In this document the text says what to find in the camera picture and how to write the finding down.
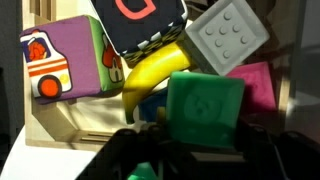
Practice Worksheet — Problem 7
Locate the blue toy block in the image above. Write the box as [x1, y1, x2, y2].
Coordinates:
[137, 87, 170, 123]

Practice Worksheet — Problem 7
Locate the grey studded toy block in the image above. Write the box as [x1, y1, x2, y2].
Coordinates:
[183, 0, 271, 77]

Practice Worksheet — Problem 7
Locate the black fabric cube letter D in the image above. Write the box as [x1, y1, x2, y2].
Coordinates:
[91, 0, 189, 66]

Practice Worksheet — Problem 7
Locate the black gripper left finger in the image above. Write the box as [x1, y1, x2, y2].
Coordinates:
[154, 106, 170, 135]

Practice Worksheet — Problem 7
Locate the magenta toy block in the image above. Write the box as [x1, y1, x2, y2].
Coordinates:
[226, 61, 278, 116]

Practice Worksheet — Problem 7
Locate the green toy block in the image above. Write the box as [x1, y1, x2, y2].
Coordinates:
[165, 71, 246, 150]

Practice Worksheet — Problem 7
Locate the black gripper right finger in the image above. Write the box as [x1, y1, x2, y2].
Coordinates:
[234, 116, 268, 152]

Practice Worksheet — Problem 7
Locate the yellow toy banana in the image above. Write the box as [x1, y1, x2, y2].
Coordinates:
[121, 41, 193, 125]

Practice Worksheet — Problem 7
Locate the wooden tray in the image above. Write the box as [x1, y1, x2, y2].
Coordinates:
[21, 0, 302, 153]

